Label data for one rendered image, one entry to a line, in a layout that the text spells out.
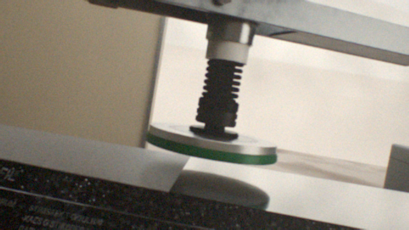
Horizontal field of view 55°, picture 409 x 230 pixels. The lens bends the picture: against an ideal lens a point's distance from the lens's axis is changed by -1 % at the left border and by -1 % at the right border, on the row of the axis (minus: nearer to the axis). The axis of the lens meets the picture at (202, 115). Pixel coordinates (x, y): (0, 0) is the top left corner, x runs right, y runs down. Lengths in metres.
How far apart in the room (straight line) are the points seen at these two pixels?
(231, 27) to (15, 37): 5.72
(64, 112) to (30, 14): 1.47
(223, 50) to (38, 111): 5.49
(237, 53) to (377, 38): 0.26
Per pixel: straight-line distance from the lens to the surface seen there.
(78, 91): 5.79
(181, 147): 0.56
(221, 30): 0.63
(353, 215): 0.54
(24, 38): 6.19
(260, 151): 0.58
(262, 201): 0.51
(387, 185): 1.85
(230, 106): 0.63
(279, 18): 0.64
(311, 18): 0.67
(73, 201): 0.48
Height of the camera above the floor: 0.92
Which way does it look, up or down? 3 degrees down
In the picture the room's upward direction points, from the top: 10 degrees clockwise
